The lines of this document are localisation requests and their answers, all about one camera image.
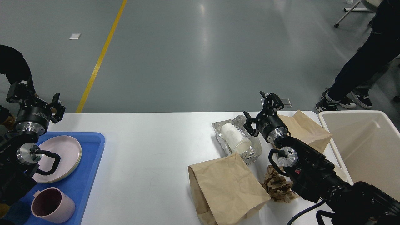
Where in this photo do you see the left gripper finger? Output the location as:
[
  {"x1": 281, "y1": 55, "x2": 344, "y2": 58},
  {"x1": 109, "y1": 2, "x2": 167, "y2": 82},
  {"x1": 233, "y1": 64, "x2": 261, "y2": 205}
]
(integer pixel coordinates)
[
  {"x1": 47, "y1": 93, "x2": 66, "y2": 124},
  {"x1": 6, "y1": 78, "x2": 39, "y2": 108}
]

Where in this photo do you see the rolling chair base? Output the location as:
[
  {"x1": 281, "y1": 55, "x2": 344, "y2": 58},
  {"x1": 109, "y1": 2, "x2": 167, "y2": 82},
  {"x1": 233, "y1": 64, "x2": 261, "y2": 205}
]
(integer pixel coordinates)
[{"x1": 334, "y1": 0, "x2": 381, "y2": 28}]

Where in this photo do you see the beige plastic bin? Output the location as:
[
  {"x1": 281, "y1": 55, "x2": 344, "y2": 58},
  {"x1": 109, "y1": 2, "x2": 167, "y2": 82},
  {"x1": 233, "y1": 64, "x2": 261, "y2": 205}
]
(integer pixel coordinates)
[{"x1": 318, "y1": 111, "x2": 400, "y2": 200}]

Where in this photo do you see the clear plastic wrapper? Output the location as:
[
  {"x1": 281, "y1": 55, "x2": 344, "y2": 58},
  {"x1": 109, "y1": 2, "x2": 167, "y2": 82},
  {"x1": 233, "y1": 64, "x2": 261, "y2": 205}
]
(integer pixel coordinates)
[{"x1": 211, "y1": 115, "x2": 262, "y2": 165}]

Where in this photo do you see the person in dark trousers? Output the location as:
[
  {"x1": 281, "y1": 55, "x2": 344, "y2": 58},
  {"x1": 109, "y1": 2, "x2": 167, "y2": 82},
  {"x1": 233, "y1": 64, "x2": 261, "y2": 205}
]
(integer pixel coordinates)
[{"x1": 315, "y1": 0, "x2": 400, "y2": 112}]

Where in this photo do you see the grey floor plate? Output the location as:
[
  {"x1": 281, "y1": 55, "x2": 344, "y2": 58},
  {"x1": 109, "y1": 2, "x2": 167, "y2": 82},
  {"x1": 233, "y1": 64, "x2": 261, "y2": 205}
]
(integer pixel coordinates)
[{"x1": 281, "y1": 98, "x2": 293, "y2": 108}]

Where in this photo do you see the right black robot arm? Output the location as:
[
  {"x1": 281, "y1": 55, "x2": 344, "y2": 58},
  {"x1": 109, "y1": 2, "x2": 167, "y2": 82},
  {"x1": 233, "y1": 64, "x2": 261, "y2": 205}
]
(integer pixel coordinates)
[{"x1": 244, "y1": 91, "x2": 400, "y2": 225}]

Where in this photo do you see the pink cup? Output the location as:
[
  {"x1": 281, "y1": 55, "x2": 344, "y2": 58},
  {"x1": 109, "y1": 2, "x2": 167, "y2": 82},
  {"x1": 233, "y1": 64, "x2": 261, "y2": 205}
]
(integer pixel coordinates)
[{"x1": 31, "y1": 187, "x2": 76, "y2": 224}]

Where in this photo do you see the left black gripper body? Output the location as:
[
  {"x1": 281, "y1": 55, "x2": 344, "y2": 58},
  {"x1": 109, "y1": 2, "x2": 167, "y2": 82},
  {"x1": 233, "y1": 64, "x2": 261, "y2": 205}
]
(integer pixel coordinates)
[{"x1": 14, "y1": 106, "x2": 52, "y2": 136}]

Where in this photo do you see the pink plate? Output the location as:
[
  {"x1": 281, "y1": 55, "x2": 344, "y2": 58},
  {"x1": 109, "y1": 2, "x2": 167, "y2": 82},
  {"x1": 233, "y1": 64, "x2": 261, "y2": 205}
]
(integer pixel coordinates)
[{"x1": 33, "y1": 135, "x2": 82, "y2": 183}]

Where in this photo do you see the person in grey trousers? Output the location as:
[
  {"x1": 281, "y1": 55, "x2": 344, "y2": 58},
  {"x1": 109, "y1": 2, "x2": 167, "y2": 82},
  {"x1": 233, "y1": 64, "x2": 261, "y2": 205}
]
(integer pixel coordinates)
[{"x1": 338, "y1": 62, "x2": 391, "y2": 109}]

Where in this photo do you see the white paper cup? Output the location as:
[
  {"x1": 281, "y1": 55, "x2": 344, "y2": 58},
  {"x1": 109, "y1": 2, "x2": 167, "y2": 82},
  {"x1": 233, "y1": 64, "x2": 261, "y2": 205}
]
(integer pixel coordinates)
[{"x1": 221, "y1": 123, "x2": 251, "y2": 154}]

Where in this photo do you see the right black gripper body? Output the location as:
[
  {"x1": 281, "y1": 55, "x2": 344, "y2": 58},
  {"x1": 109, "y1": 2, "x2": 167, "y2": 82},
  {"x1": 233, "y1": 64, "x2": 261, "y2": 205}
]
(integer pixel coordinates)
[{"x1": 256, "y1": 113, "x2": 289, "y2": 144}]

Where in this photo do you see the crumpled brown paper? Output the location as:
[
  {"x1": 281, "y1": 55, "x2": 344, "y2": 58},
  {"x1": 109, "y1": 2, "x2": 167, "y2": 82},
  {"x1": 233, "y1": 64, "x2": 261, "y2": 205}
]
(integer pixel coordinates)
[{"x1": 261, "y1": 165, "x2": 299, "y2": 203}]

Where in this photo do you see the person with tan boots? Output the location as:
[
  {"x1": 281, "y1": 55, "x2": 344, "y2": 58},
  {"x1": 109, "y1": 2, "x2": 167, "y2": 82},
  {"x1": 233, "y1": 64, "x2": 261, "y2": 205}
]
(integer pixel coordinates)
[{"x1": 0, "y1": 45, "x2": 38, "y2": 131}]

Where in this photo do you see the large brown paper bag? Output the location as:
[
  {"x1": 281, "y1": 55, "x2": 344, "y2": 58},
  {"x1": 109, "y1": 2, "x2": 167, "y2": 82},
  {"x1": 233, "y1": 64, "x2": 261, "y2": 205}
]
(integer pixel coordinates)
[{"x1": 188, "y1": 153, "x2": 271, "y2": 225}]

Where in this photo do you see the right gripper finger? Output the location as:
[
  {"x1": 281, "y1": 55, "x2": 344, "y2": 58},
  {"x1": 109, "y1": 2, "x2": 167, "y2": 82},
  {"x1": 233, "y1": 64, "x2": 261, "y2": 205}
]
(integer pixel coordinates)
[
  {"x1": 243, "y1": 112, "x2": 260, "y2": 137},
  {"x1": 259, "y1": 91, "x2": 285, "y2": 117}
]

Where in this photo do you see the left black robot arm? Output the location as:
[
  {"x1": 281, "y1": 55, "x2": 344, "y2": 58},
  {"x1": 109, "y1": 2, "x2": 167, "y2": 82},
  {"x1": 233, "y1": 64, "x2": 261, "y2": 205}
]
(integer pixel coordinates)
[{"x1": 0, "y1": 78, "x2": 65, "y2": 206}]

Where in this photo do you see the yellow plate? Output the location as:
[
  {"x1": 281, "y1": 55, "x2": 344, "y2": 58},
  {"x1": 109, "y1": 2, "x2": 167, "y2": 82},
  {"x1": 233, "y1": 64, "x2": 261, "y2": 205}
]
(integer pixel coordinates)
[{"x1": 47, "y1": 143, "x2": 82, "y2": 183}]

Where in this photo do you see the blue plastic tray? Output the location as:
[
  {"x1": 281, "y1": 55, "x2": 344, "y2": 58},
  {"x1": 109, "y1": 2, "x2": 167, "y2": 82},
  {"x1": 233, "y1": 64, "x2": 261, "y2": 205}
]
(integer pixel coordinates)
[{"x1": 4, "y1": 132, "x2": 105, "y2": 225}]

